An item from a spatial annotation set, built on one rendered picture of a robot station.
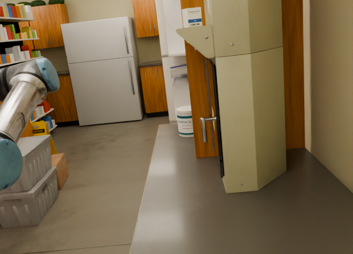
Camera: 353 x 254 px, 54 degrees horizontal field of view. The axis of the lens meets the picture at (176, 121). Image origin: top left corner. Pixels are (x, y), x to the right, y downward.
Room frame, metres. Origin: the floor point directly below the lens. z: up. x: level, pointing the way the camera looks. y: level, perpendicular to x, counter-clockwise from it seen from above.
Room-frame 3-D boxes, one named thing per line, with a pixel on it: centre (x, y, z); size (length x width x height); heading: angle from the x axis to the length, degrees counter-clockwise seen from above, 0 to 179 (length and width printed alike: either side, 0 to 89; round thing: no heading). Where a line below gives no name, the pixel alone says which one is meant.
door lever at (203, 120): (1.15, -0.11, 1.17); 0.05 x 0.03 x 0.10; 87
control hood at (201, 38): (1.26, -0.09, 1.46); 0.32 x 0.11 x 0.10; 178
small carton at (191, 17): (1.21, -0.09, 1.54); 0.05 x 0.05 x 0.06; 16
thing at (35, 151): (2.98, 1.45, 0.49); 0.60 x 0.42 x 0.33; 178
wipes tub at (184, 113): (1.84, -0.07, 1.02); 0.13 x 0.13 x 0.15
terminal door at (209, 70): (1.25, -0.14, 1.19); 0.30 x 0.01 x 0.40; 177
